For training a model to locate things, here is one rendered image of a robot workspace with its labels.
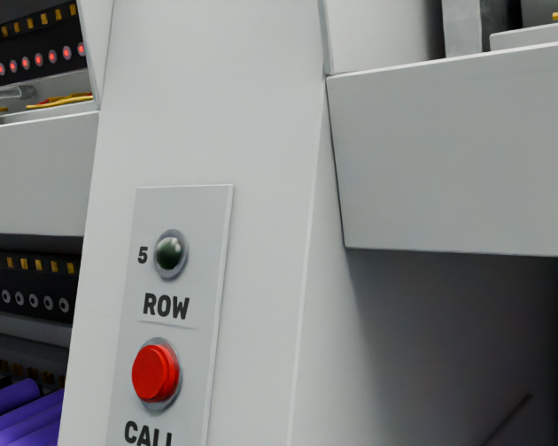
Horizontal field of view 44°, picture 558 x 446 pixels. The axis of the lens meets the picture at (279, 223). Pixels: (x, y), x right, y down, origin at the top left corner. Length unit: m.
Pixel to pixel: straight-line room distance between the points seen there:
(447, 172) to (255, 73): 0.06
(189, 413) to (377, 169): 0.08
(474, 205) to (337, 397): 0.06
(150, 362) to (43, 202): 0.11
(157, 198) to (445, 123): 0.09
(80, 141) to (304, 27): 0.10
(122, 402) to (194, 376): 0.03
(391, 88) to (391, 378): 0.09
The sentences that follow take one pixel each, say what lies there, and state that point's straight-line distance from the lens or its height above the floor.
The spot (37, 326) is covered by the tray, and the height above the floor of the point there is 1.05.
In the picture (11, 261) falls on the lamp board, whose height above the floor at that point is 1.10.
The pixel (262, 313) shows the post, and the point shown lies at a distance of 0.18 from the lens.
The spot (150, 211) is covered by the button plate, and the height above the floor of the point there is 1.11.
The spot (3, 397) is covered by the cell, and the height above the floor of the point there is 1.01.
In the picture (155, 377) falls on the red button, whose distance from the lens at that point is 0.20.
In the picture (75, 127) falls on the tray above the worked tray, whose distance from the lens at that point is 0.26.
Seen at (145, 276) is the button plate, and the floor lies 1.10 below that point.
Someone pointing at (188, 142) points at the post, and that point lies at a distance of 0.21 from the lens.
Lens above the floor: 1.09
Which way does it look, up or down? 6 degrees up
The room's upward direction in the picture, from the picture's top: 6 degrees clockwise
